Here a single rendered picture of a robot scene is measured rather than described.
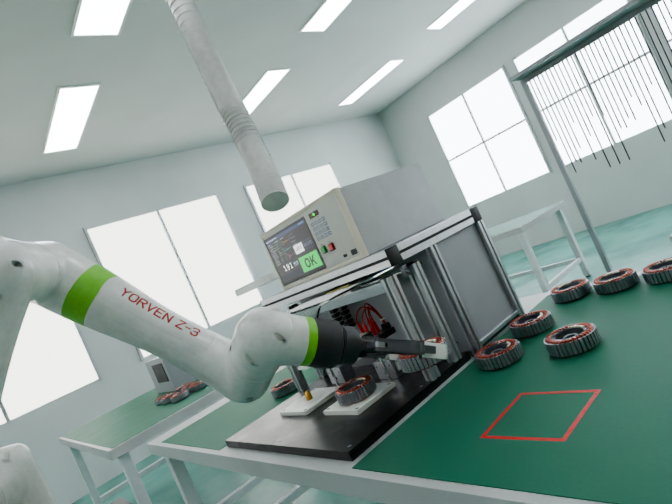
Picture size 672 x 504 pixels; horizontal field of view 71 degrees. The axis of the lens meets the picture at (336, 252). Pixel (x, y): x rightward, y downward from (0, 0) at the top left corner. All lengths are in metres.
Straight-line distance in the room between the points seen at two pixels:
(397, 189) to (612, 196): 6.33
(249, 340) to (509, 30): 7.40
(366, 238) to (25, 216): 5.14
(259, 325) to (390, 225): 0.66
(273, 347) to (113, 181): 5.68
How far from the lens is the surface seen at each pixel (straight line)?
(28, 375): 5.79
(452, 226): 1.40
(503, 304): 1.51
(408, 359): 1.00
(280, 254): 1.57
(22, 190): 6.23
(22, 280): 0.88
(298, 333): 0.86
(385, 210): 1.39
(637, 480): 0.74
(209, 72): 3.13
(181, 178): 6.69
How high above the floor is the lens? 1.15
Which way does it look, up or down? 1 degrees up
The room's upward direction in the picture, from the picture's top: 24 degrees counter-clockwise
